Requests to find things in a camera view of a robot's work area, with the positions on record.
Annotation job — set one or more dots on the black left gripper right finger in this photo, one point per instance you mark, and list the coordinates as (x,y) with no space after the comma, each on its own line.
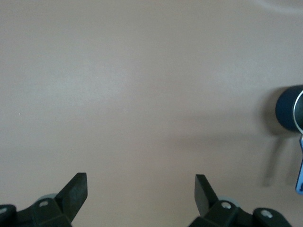
(206,201)

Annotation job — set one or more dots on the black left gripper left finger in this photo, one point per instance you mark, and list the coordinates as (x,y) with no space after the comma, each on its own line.
(71,201)

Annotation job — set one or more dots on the glass lid with blue knob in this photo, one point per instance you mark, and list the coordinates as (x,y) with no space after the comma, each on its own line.
(299,111)

